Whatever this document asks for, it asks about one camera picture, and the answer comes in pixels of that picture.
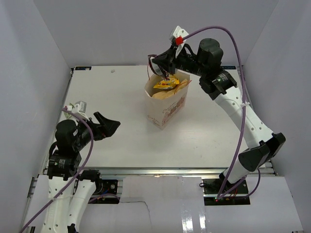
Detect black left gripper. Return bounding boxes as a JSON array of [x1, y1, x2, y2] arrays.
[[73, 111, 120, 150]]

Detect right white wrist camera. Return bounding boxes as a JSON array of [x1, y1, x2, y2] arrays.
[[169, 26, 189, 58]]

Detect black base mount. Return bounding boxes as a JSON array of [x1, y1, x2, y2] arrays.
[[199, 178, 251, 206], [91, 179, 118, 198]]

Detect cream paper bag orange handles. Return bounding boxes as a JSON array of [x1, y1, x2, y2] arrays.
[[144, 71, 191, 129]]

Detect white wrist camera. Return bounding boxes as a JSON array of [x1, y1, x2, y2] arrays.
[[169, 26, 189, 58], [70, 101, 87, 120]]

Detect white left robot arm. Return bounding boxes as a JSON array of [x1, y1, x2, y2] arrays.
[[41, 112, 120, 233]]

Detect right blue table label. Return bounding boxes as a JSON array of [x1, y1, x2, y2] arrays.
[[221, 66, 236, 70]]

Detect blue table label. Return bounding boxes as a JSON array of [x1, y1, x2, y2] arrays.
[[221, 66, 236, 70], [74, 66, 92, 70]]

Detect aluminium table edge rail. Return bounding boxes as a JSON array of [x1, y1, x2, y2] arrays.
[[42, 167, 275, 176]]

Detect brown chocolate bar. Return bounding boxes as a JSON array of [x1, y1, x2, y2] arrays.
[[147, 54, 166, 79]]

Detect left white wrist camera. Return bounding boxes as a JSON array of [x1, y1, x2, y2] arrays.
[[70, 101, 87, 120]]

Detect green snack packet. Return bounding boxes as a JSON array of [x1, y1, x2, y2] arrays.
[[64, 103, 74, 119]]

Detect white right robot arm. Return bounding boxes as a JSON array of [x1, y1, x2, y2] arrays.
[[150, 38, 286, 194]]

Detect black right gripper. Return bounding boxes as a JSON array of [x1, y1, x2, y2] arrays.
[[153, 45, 207, 78]]

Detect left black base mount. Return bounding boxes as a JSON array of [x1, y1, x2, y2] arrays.
[[91, 179, 118, 198]]

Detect left blue table label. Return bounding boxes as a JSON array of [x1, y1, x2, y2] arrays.
[[74, 66, 92, 70]]

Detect large brown chips bag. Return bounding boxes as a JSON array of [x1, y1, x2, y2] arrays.
[[152, 79, 191, 100]]

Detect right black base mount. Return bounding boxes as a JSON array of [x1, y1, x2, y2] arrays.
[[199, 178, 251, 206]]

